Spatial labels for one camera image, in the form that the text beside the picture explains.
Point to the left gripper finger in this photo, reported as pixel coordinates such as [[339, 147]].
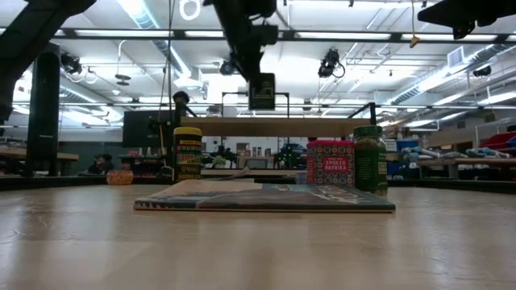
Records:
[[248, 64]]

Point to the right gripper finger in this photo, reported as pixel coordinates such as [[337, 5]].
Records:
[[443, 14], [463, 31]]

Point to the dark green spice tin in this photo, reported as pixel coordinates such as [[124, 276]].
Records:
[[262, 92]]

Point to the small clear glass jar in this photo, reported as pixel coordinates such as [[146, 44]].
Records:
[[213, 111]]

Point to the onion spice jar yellow lid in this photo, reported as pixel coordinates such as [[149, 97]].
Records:
[[188, 155]]

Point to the red smoked paprika tin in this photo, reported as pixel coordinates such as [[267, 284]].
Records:
[[330, 163]]

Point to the oregano jar green lid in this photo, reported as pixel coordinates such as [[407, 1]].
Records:
[[370, 161]]

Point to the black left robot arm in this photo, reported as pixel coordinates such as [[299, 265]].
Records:
[[32, 32]]

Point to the wooden shelf black metal legs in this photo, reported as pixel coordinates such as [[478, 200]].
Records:
[[274, 127]]

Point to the black overhead rig beam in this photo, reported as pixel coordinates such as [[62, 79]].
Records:
[[288, 35]]

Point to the black green background robot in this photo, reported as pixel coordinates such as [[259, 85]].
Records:
[[290, 157]]

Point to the black monitor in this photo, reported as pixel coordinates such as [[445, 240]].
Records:
[[141, 129]]

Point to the blue white patterned object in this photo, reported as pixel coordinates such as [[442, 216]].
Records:
[[301, 179]]

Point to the blue storage bins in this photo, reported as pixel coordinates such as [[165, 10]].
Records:
[[403, 145]]

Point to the wooden table with clutter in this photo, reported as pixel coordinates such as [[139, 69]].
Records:
[[483, 162]]

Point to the broom with yellow stick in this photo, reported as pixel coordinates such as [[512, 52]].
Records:
[[167, 172]]

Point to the Acadia picture book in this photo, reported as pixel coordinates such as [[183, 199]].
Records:
[[262, 199]]

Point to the person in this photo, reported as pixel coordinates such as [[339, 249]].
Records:
[[98, 163]]

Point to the long wooden workbench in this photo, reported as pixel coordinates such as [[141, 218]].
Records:
[[64, 156]]

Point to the black round pillar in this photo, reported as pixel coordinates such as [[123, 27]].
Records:
[[43, 113]]

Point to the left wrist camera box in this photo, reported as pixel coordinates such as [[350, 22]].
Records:
[[265, 35]]

